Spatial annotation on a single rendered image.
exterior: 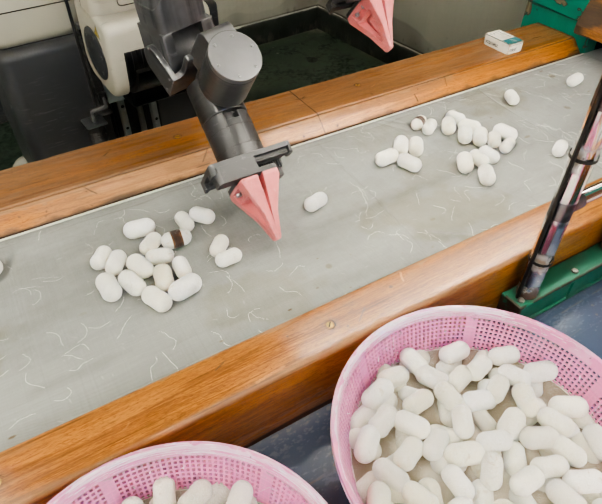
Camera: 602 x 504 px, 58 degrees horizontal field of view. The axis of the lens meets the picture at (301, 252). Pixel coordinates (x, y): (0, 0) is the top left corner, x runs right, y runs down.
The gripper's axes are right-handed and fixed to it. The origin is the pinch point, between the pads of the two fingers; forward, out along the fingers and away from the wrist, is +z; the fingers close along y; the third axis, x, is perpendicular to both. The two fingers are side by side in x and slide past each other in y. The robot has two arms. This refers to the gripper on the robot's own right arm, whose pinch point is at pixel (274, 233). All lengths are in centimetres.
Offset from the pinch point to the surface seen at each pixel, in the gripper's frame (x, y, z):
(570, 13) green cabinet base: 12, 77, -20
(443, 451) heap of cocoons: -16.5, 0.1, 24.7
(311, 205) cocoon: 2.3, 6.7, -1.9
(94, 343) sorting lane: -0.7, -22.4, 3.9
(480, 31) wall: 106, 155, -61
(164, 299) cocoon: -2.0, -14.6, 2.5
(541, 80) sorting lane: 11, 61, -10
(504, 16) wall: 94, 156, -59
